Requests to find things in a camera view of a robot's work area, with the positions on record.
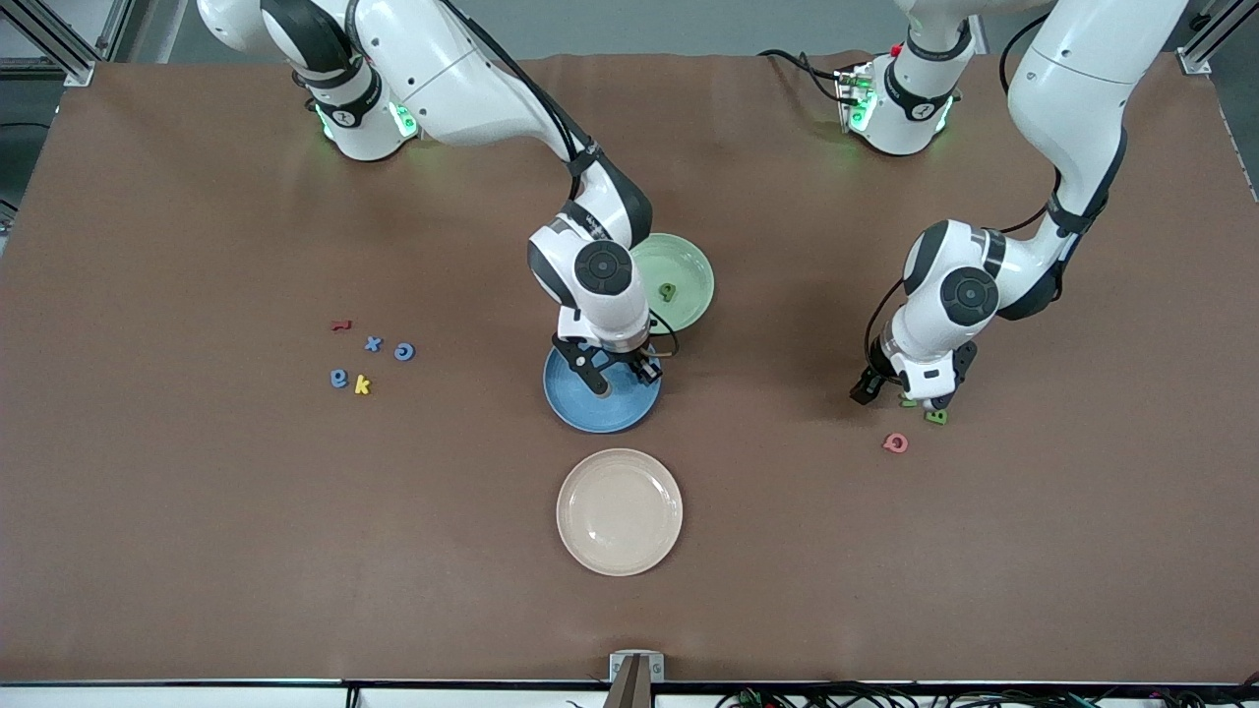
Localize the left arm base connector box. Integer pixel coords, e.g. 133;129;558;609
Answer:
834;61;878;136

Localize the blue plate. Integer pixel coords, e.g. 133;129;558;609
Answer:
543;339;663;435

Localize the green plate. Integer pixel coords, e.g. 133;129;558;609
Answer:
629;232;716;336

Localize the beige plate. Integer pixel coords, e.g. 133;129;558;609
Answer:
556;447;685;577

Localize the brown table cover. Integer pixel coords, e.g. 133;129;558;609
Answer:
0;51;1259;684

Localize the black cable bundle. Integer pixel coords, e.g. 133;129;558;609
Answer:
713;681;1259;708

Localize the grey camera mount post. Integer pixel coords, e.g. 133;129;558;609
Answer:
603;656;652;708

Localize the black base cable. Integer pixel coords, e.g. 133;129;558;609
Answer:
757;47;852;107

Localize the aluminium frame profile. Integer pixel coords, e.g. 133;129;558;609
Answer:
1177;0;1259;75
0;0;134;88

